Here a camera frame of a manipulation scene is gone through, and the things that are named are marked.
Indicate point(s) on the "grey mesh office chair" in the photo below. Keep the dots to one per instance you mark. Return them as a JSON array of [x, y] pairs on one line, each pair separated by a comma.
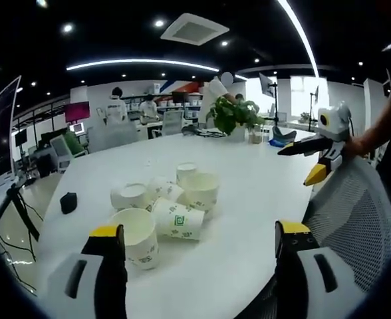
[[355, 212]]

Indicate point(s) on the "green potted plant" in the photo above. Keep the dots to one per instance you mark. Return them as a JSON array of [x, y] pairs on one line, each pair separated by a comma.
[[230, 116]]

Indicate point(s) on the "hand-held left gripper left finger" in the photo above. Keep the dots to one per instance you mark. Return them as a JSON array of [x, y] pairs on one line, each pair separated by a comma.
[[107, 285]]

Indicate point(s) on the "curved ceiling light strip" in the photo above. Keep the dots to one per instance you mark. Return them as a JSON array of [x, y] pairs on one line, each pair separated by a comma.
[[142, 62]]

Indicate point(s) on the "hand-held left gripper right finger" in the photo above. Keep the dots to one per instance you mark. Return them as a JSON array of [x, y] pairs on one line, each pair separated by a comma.
[[302, 282]]

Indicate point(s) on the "glass jar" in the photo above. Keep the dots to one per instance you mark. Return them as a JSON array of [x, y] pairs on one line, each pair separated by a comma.
[[255, 136]]

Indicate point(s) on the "ceiling air vent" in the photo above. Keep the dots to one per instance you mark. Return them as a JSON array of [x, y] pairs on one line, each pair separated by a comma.
[[195, 29]]

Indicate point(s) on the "black pole stand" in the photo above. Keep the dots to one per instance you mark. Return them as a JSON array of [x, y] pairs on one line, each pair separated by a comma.
[[314, 109]]

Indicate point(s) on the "black tripod stand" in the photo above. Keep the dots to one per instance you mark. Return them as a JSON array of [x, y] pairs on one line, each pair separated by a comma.
[[24, 212]]

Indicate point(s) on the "monitor on black stand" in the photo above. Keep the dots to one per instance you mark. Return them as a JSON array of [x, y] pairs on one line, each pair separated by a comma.
[[267, 84]]

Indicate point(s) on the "blue and dark object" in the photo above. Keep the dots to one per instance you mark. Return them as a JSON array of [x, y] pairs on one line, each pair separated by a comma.
[[282, 137]]

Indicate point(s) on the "pile of white paper cups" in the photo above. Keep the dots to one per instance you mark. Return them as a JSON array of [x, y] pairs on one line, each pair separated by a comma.
[[179, 219]]

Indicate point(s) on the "white table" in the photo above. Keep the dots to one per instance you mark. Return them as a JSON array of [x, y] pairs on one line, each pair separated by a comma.
[[242, 186]]

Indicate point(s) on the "person's right hand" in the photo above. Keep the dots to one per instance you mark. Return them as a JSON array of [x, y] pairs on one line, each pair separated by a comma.
[[358, 146]]

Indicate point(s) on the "small black pouch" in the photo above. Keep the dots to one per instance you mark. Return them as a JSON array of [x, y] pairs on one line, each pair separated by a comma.
[[68, 202]]

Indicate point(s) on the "pink screen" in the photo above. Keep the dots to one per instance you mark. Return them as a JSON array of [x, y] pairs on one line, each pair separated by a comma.
[[77, 111]]

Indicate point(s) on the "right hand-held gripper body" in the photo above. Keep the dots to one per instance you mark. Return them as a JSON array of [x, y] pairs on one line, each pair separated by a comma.
[[336, 129]]

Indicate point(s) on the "long ceiling light strip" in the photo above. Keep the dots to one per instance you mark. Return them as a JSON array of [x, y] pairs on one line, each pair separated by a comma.
[[302, 33]]

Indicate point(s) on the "white and green office chair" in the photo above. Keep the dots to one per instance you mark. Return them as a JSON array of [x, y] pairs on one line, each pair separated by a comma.
[[64, 149]]

